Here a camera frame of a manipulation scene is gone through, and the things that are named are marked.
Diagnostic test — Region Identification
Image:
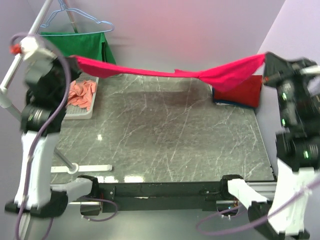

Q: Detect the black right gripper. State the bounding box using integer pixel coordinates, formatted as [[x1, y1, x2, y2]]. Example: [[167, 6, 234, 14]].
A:
[[260, 50, 320, 127]]

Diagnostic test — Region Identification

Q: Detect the pink-red t-shirt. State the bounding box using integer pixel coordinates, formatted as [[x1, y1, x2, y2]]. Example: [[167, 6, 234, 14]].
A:
[[72, 53, 266, 92]]

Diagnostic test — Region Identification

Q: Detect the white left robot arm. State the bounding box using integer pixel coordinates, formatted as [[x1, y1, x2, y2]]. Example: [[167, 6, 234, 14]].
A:
[[4, 48, 101, 219]]

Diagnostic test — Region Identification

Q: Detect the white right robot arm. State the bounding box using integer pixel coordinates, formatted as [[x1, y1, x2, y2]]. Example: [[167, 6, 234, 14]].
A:
[[219, 52, 320, 240]]

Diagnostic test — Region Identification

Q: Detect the salmon orange t-shirt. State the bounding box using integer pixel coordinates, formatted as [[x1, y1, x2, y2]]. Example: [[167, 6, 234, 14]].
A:
[[67, 80, 98, 111]]

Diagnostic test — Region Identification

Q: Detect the white plastic laundry basket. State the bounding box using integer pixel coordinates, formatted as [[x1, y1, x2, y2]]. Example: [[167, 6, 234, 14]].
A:
[[64, 73, 99, 120]]

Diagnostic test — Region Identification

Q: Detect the white clothes rack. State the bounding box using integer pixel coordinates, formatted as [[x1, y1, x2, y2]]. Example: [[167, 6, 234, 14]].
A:
[[0, 0, 113, 240]]

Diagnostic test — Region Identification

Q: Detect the green hanging t-shirt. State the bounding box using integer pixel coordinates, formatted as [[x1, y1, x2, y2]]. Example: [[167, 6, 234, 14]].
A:
[[41, 32, 116, 64]]

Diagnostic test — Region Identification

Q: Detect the dark red folded t-shirt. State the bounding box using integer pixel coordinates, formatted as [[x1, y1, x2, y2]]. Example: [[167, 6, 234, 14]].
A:
[[214, 75, 263, 108]]

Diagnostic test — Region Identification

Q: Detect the blue folded t-shirt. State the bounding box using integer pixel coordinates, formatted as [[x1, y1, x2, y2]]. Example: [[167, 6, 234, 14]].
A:
[[211, 88, 255, 110]]

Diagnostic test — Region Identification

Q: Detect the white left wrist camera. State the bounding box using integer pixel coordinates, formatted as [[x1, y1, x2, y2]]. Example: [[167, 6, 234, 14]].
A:
[[10, 36, 56, 62]]

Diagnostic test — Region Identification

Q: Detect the aluminium rail frame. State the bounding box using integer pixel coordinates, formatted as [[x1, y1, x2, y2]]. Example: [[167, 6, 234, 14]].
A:
[[69, 181, 277, 206]]

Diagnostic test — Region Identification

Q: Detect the light blue wire hanger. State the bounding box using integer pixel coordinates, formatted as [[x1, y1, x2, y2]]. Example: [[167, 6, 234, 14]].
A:
[[40, 0, 115, 36]]

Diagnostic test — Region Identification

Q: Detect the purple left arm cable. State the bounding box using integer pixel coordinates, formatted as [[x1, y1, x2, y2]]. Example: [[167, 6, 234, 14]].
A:
[[9, 32, 118, 240]]

